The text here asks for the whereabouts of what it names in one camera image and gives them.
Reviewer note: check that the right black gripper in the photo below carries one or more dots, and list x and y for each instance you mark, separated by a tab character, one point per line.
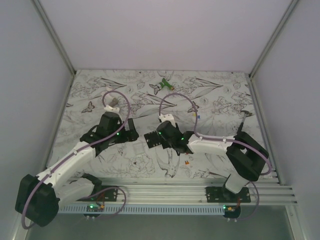
164	143

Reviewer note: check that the clear fuse box cover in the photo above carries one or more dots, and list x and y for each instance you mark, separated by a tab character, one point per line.
138	149

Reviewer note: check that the black mounting plate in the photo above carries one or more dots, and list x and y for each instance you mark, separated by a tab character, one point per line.
219	194
105	196

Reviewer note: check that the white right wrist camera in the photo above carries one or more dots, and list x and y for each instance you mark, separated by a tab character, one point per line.
167	117

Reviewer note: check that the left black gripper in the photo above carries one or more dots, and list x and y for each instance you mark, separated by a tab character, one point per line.
129	135

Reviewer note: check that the aluminium frame rail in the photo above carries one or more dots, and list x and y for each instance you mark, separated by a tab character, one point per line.
192	190

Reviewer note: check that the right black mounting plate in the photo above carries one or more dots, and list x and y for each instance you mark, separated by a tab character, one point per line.
219	194

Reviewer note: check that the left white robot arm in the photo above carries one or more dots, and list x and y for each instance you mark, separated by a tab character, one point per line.
40	197

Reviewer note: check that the small grey hammer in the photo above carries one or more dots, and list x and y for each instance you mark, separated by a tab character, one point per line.
245	115

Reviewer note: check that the left controller board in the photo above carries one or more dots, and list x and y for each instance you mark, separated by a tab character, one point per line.
95	208

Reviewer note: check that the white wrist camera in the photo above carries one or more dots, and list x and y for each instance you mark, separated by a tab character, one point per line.
167	117
109	108

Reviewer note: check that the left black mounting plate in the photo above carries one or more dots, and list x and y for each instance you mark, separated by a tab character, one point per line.
105	196

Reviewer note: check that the black fuse box base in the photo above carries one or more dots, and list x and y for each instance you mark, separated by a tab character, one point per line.
152	139

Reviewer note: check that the white and grey pipe fitting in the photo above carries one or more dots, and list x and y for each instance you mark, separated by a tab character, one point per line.
111	100

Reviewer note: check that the right controller board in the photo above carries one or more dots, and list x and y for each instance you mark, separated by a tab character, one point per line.
231	208

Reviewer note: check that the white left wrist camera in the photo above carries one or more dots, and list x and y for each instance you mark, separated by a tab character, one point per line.
109	108

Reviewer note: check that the white slotted cable duct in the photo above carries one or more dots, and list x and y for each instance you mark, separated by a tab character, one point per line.
149	209

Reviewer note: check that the floral printed table mat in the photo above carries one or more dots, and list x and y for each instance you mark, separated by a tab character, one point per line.
214	104

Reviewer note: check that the controller board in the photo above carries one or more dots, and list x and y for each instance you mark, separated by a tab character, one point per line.
95	208
231	208

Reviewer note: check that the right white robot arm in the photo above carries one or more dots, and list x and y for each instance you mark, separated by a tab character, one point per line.
248	157

